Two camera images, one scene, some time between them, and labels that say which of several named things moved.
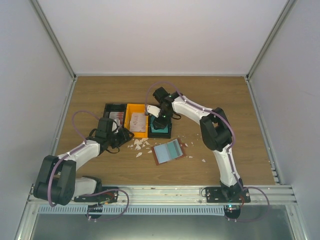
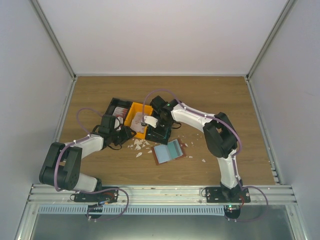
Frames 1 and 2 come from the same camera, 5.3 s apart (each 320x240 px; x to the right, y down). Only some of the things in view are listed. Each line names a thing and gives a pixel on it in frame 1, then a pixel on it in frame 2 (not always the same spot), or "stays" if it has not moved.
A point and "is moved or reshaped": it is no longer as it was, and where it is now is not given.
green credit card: [174, 150] stays
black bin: [116, 108] is moved or reshaped
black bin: [160, 135] is moved or reshaped
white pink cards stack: [138, 122] stays
